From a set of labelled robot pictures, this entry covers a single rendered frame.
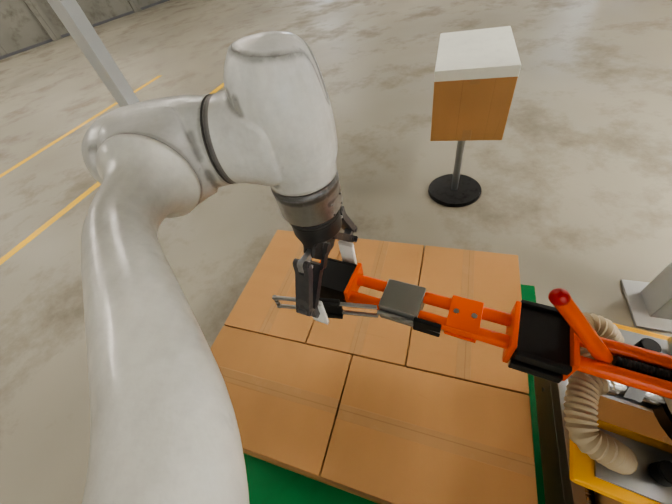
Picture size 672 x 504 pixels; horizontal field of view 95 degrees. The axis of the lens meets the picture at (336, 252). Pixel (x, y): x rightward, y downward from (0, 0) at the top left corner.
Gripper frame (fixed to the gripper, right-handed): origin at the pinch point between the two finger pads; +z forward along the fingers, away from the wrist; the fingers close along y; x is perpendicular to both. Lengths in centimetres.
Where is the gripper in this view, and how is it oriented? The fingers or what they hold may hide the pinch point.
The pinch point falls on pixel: (335, 287)
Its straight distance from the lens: 60.0
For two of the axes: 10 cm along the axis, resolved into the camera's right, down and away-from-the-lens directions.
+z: 1.6, 6.5, 7.4
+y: 4.1, -7.3, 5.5
